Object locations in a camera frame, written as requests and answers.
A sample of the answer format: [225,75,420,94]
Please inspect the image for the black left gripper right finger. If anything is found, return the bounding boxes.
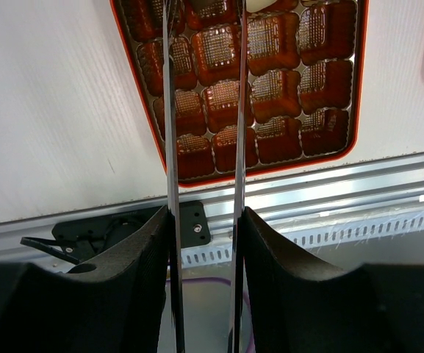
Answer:
[241,208,424,352]

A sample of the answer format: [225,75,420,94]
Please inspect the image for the orange chocolate box tray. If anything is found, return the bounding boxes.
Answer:
[109,0,370,189]

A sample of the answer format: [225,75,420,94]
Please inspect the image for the white slotted cable duct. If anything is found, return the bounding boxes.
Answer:
[182,208,424,268]

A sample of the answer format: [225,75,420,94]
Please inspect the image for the silver metal tongs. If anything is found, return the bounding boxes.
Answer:
[158,0,251,353]

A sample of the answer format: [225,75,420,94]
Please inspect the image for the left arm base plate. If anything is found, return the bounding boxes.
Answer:
[51,201,211,261]

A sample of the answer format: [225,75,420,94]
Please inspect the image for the aluminium front rail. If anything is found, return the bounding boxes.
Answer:
[0,152,424,261]

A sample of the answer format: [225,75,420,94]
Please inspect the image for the white shell chocolate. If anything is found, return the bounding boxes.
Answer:
[246,0,276,13]

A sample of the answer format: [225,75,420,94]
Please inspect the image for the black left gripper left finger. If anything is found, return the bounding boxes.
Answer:
[0,208,168,352]

